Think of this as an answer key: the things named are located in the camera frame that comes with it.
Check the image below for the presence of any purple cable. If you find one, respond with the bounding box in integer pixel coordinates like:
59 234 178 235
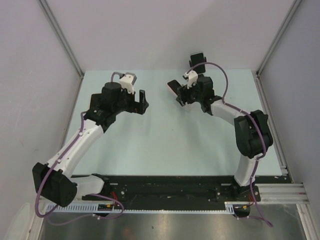
34 71 125 227
187 61 274 228

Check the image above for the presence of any white folding phone stand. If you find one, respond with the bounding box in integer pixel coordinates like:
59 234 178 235
175 97 193 112

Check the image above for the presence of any phone in black clamp stand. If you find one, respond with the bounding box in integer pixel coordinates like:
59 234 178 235
189 52 207 75

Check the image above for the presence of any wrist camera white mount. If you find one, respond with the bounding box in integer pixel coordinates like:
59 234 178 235
119 72 137 95
183 70 198 89

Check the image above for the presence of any pink phone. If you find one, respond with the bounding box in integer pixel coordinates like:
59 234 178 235
167 79 181 97

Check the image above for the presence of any left aluminium corner post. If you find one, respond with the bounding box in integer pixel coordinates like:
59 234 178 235
37 0 84 80

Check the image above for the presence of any aluminium corner post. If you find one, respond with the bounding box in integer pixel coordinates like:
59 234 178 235
37 0 84 80
255 0 304 77

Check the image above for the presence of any aluminium front rail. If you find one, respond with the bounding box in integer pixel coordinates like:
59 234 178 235
36 182 307 203

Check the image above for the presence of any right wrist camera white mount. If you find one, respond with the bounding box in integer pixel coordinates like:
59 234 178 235
183 70 198 89

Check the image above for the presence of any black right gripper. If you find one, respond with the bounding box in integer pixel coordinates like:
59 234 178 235
177 79 204 106

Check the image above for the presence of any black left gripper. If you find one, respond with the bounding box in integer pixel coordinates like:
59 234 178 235
112 86 148 115

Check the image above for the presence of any white slotted cable duct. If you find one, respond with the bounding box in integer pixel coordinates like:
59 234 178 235
53 202 249 215

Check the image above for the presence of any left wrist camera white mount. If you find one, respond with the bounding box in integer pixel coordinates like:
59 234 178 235
119 72 137 95

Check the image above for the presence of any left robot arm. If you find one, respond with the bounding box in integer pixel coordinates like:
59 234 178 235
32 82 149 207

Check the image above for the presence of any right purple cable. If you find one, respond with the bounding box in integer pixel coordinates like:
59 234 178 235
187 61 274 228

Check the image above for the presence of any black round-base clamp stand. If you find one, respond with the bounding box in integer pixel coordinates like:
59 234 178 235
189 54 207 78

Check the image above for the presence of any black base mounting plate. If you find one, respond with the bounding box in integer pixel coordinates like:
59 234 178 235
51 174 293 211

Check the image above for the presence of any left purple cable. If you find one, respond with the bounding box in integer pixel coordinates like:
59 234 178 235
34 71 125 227

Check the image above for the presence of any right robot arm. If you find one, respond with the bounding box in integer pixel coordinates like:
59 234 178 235
167 76 273 201

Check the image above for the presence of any right aluminium corner post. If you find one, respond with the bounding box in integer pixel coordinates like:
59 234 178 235
255 0 304 77

